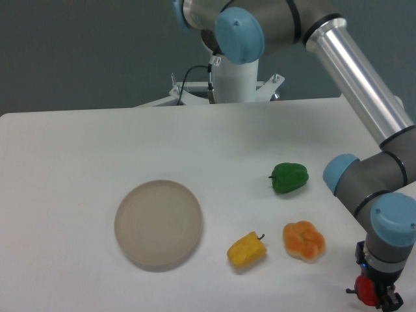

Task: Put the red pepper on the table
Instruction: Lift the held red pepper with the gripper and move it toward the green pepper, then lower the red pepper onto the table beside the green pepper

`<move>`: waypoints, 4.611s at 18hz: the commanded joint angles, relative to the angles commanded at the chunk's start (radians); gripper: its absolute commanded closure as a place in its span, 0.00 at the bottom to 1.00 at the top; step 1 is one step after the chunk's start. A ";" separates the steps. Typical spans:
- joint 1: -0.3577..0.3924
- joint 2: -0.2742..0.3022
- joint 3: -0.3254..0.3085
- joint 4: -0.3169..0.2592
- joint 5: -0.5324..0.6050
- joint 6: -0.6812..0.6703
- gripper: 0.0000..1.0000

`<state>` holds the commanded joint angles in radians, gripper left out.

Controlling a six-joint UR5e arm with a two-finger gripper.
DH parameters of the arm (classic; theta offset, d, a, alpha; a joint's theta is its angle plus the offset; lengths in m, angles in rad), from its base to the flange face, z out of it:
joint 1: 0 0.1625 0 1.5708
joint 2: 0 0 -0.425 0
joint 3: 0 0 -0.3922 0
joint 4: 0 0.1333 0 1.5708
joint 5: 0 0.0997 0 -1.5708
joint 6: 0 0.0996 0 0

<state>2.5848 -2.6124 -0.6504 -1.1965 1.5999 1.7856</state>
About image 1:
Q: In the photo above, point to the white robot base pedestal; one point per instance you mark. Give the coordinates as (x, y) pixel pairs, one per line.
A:
(234, 83)

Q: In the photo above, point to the white metal mounting frame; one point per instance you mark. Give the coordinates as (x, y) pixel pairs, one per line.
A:
(195, 93)

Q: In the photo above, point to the beige round plate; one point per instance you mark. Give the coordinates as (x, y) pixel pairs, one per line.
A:
(158, 225)

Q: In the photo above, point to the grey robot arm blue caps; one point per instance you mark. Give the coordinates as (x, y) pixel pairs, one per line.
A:
(370, 189)

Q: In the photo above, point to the yellow toy pepper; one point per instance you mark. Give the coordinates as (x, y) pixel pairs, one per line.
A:
(246, 250)

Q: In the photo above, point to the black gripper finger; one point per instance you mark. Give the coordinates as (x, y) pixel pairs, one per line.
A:
(391, 300)

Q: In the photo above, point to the red toy pepper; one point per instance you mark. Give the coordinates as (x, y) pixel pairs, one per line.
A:
(364, 290)

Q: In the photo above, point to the green toy pepper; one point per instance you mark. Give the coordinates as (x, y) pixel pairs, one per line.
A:
(287, 177)

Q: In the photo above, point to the orange knotted bread roll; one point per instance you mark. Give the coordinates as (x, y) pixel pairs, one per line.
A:
(302, 240)

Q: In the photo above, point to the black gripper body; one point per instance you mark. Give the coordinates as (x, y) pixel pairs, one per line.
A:
(382, 274)

